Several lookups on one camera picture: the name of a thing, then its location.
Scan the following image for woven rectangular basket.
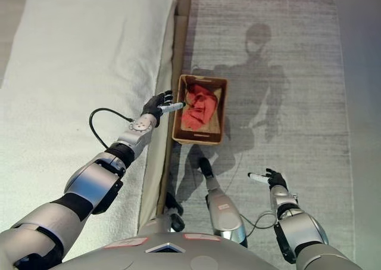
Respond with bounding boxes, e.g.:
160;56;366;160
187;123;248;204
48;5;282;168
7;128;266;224
171;74;229;147

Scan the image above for grey striped rug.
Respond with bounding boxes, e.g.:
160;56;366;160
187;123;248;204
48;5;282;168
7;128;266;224
166;0;357;262

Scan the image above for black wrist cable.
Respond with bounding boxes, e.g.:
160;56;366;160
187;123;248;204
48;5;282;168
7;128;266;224
89;107;133;150

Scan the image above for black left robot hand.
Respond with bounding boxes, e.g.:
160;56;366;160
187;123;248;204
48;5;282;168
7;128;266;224
140;89;186;125

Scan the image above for red cloth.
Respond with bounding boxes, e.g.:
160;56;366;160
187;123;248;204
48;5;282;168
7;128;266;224
180;83;219;131

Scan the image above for silver robot leg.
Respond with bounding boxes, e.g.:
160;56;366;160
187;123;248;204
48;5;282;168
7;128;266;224
138;191;185;235
197;157;248;248

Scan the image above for bed with white blanket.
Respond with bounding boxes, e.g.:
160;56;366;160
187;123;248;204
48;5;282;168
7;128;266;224
0;0;176;262

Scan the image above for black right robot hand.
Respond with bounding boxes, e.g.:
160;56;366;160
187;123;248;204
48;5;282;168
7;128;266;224
247;168;288;191

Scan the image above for silver right robot leg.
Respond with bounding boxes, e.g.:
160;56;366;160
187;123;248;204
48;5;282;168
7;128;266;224
197;157;248;248

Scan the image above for silver left robot leg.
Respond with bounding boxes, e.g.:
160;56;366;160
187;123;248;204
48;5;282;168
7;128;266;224
138;191;185;235

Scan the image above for grey robot torso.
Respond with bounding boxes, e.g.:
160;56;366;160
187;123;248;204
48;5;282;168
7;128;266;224
61;232;280;270

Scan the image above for thin grey tether cable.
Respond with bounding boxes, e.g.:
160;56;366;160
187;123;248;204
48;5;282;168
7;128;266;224
223;150;279;234

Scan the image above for brown bed frame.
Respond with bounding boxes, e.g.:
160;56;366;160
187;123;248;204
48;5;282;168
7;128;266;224
154;0;192;220

